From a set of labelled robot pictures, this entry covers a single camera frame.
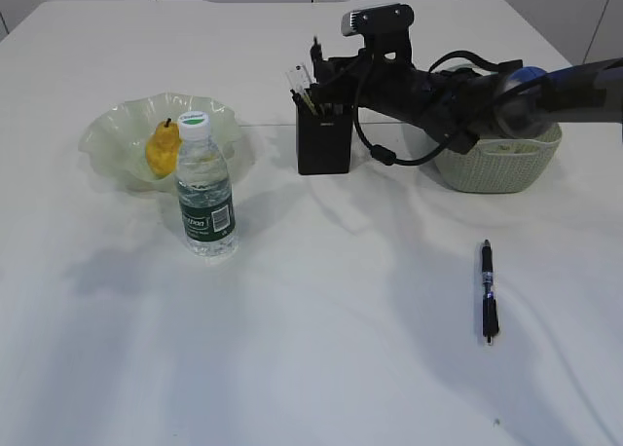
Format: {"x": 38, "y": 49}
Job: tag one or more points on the clear water bottle green label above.
{"x": 204, "y": 189}

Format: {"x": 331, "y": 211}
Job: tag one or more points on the green plastic woven basket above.
{"x": 491, "y": 168}

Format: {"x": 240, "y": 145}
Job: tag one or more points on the clear plastic ruler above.
{"x": 299, "y": 78}

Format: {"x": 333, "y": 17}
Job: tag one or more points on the black pen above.
{"x": 317, "y": 60}
{"x": 490, "y": 324}
{"x": 297, "y": 98}

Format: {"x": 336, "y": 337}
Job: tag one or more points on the black square pen holder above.
{"x": 323, "y": 144}

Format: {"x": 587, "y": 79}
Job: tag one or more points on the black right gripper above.
{"x": 342, "y": 77}

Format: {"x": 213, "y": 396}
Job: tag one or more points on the yellow utility knife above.
{"x": 306, "y": 98}

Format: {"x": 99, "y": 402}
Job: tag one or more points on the yellow white waste paper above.
{"x": 515, "y": 148}

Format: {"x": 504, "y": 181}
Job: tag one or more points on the blue black right robot arm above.
{"x": 463, "y": 98}

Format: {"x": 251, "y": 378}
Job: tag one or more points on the yellow pear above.
{"x": 162, "y": 148}

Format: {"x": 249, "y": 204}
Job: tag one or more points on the pale green wavy glass plate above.
{"x": 115, "y": 142}

